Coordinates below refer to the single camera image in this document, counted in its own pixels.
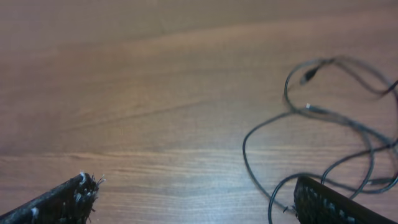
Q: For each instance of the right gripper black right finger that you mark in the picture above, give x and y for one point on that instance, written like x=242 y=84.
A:
x=318 y=204

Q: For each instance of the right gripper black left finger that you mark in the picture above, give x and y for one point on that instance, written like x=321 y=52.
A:
x=68 y=203

